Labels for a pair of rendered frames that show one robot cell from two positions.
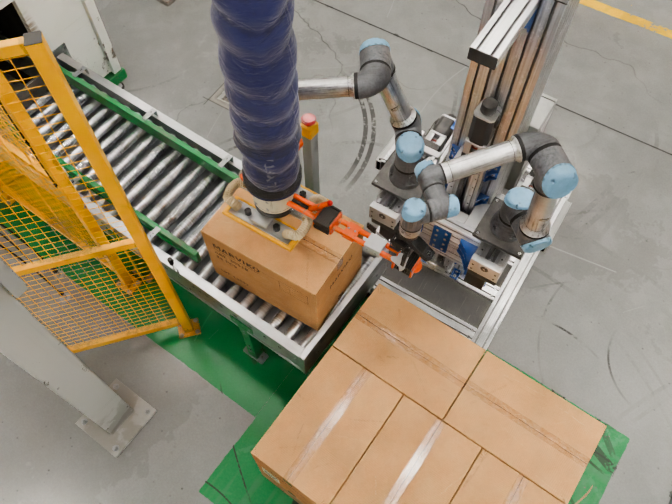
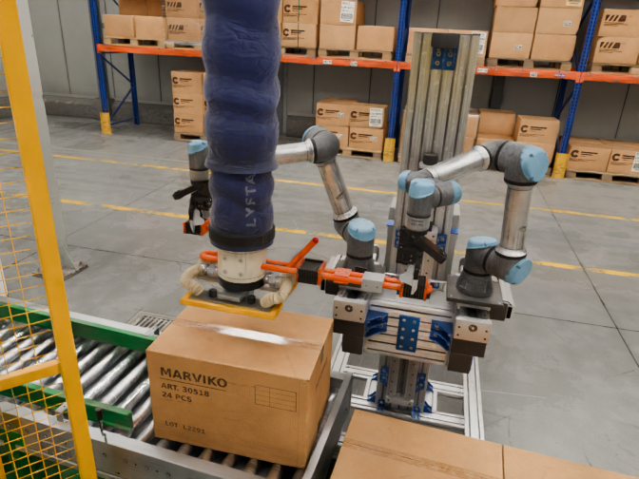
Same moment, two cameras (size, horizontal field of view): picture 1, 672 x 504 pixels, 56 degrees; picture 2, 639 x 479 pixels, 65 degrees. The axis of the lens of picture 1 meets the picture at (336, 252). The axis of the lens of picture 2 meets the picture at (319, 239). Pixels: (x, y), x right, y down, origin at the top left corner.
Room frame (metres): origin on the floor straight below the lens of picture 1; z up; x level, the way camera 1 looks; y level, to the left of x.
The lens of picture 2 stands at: (-0.18, 0.53, 2.02)
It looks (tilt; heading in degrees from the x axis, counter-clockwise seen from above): 23 degrees down; 341
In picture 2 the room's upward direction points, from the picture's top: 3 degrees clockwise
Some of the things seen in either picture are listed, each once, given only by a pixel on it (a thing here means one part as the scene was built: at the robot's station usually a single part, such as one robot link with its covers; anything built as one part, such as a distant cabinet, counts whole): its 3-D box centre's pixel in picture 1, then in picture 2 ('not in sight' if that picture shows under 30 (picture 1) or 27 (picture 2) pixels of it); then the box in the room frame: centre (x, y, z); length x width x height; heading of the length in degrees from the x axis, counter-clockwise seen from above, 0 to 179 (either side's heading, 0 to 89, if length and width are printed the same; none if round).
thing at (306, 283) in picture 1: (285, 250); (246, 376); (1.43, 0.24, 0.75); 0.60 x 0.40 x 0.40; 58
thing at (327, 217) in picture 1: (327, 218); (311, 271); (1.29, 0.03, 1.26); 0.10 x 0.08 x 0.06; 148
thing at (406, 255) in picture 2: (405, 238); (412, 245); (1.12, -0.25, 1.40); 0.09 x 0.08 x 0.12; 57
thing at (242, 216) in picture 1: (262, 221); (232, 298); (1.34, 0.30, 1.15); 0.34 x 0.10 x 0.05; 58
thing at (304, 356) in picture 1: (346, 303); (328, 430); (1.24, -0.05, 0.58); 0.70 x 0.03 x 0.06; 144
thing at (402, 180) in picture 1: (406, 168); (358, 261); (1.65, -0.31, 1.09); 0.15 x 0.15 x 0.10
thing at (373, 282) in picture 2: (375, 245); (373, 282); (1.18, -0.15, 1.25); 0.07 x 0.07 x 0.04; 58
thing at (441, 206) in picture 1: (439, 204); (439, 192); (1.16, -0.35, 1.55); 0.11 x 0.11 x 0.08; 16
